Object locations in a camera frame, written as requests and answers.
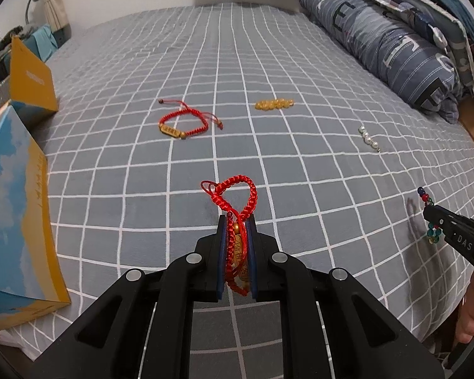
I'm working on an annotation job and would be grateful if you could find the white pearl bead string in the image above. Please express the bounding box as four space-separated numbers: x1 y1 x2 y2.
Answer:
358 125 382 153

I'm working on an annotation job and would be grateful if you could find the yellow amber bead bracelet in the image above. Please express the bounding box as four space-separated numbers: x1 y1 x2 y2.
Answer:
254 97 295 111

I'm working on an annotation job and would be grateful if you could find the grey checked bed sheet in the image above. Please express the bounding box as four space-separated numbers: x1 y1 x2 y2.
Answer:
12 3 474 378

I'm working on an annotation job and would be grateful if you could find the patterned folded quilt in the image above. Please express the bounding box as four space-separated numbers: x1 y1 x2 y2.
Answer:
372 0 474 94

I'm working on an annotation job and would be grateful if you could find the person's right hand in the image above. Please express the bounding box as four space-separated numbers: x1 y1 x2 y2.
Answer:
456 272 474 344

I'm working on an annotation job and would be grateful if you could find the red cord bracelet gold tube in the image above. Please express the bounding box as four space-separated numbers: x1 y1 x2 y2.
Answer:
200 175 258 297

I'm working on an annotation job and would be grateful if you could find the blue yellow cardboard box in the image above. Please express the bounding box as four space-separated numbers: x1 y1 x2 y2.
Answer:
0 35 73 332

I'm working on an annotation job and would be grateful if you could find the blue grey lettered pillow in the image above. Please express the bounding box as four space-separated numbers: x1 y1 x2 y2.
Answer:
301 0 462 123

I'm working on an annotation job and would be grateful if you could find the red cord bracelet gold plate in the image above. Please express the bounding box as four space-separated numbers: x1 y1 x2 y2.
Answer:
158 99 223 140

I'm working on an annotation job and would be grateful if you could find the multicolour bead bracelet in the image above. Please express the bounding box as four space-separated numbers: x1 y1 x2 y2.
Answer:
416 185 444 245

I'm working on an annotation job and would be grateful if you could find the teal suitcase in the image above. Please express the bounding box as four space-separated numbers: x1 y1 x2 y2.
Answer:
18 24 58 62

